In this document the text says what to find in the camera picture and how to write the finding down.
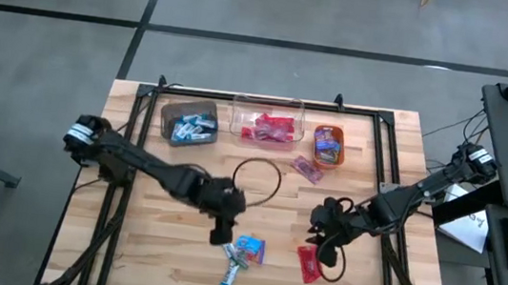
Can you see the orange plastic bin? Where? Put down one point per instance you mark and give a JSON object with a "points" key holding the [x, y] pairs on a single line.
{"points": [[338, 164]]}

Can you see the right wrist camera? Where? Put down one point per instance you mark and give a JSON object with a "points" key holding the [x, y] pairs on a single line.
{"points": [[328, 255]]}

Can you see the black aluminium table frame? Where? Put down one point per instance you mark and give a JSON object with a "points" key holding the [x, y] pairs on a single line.
{"points": [[377, 142]]}

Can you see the grey metal bracket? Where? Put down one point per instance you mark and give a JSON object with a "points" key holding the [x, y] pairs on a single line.
{"points": [[386, 188]]}

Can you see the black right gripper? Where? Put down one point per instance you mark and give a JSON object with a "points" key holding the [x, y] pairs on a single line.
{"points": [[338, 219]]}

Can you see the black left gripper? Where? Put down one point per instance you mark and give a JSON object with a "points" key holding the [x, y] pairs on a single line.
{"points": [[221, 201]]}

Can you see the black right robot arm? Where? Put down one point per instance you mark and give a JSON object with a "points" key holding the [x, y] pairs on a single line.
{"points": [[421, 188]]}

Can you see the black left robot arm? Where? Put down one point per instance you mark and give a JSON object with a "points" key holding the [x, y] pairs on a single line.
{"points": [[137, 160]]}

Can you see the clear plastic bin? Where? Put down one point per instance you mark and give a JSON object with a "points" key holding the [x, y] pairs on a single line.
{"points": [[239, 107]]}

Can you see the blue candy pack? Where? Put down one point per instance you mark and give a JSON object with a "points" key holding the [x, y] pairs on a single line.
{"points": [[252, 245], [328, 145], [325, 133]]}

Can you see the red candy bag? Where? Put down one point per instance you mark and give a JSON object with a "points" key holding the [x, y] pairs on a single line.
{"points": [[280, 120], [247, 133], [308, 264]]}

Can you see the grey plastic bin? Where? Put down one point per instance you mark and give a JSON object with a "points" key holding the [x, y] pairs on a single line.
{"points": [[169, 109]]}

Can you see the white paper sheet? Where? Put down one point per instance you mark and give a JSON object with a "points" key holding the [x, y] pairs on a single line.
{"points": [[465, 229]]}

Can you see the black desk beam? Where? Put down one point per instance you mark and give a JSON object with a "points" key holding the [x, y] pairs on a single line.
{"points": [[462, 209]]}

